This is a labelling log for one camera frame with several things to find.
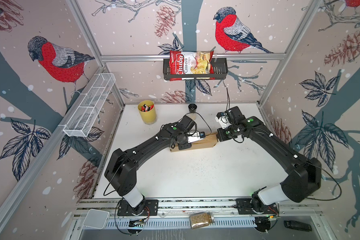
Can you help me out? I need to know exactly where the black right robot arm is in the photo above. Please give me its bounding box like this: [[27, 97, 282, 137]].
[[216, 107, 322, 212]]

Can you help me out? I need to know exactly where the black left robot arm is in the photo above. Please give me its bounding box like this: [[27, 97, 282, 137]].
[[104, 116, 197, 212]]

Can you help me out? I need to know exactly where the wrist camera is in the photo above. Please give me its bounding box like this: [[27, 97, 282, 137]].
[[188, 131, 206, 143], [216, 112, 228, 124]]

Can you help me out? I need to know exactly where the white square pad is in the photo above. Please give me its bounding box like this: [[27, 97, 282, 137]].
[[83, 209, 110, 230]]

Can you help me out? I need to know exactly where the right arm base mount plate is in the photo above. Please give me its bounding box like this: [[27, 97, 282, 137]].
[[235, 198, 279, 215]]

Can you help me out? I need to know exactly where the glass jar of grains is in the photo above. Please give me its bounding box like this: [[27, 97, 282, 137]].
[[190, 212, 215, 229]]

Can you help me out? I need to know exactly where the brown cardboard box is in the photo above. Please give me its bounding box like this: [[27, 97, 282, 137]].
[[170, 132, 218, 152]]

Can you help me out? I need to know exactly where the white wire mesh shelf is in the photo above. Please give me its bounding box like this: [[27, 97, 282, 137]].
[[63, 73, 116, 138]]

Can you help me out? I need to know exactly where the glass spice grinder black cap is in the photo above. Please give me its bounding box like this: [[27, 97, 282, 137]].
[[188, 104, 197, 113]]

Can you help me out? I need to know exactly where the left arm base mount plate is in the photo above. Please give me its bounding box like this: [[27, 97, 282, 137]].
[[117, 199, 159, 217]]

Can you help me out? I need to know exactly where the black wire wall basket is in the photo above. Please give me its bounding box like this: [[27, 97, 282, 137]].
[[163, 58, 228, 81]]

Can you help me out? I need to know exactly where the red cassava chips bag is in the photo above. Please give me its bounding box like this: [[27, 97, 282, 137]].
[[169, 51, 214, 76]]

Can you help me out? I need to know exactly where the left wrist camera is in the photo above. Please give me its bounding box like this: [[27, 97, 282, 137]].
[[188, 131, 206, 143]]

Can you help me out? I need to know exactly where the black remote device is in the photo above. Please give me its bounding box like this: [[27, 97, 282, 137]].
[[284, 220, 312, 232]]

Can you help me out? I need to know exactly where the yellow plastic cup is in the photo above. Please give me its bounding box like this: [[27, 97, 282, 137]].
[[138, 100, 157, 125]]

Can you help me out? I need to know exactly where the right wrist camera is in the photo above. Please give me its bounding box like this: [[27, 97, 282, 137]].
[[216, 112, 228, 124]]

